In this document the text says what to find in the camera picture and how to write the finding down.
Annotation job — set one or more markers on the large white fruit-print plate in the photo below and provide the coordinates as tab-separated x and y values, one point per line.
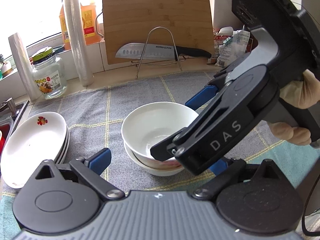
60	150

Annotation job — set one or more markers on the short plastic wrap roll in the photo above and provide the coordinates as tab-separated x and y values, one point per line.
22	65

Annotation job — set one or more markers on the tall clear plastic roll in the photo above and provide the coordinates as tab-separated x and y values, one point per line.
77	42

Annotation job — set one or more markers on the grey and teal checked towel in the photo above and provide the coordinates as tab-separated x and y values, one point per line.
87	110

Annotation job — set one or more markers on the red and white food package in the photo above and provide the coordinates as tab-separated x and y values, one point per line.
217	45

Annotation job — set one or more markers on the orange cooking oil bottle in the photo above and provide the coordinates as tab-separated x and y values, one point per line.
88	22

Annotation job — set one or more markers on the steel sink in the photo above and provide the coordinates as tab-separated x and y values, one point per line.
21	110

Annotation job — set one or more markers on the white ceramic bowl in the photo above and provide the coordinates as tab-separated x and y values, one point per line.
155	122
160	173

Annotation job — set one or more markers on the bamboo cutting board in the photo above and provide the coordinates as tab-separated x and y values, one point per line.
155	12

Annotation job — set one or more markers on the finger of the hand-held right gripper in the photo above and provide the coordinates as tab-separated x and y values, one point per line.
200	97
170	147

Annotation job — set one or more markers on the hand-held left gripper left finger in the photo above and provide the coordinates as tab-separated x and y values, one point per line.
100	161

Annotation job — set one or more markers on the small potted plant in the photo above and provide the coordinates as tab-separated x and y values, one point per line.
5	67

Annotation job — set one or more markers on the glass jar with green lid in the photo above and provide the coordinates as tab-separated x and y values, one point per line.
50	80

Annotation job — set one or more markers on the person's right hand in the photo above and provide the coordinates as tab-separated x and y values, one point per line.
300	92

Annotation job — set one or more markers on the white bowl pink flower print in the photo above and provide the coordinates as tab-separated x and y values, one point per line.
172	165

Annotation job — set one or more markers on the white printed plastic bag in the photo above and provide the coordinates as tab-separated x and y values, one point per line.
232	50

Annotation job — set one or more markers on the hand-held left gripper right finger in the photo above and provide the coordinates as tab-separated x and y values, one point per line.
218	167

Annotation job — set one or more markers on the red and white strainer basket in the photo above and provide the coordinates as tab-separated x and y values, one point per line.
1	142

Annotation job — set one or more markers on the dark dish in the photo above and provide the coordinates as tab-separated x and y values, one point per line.
58	50

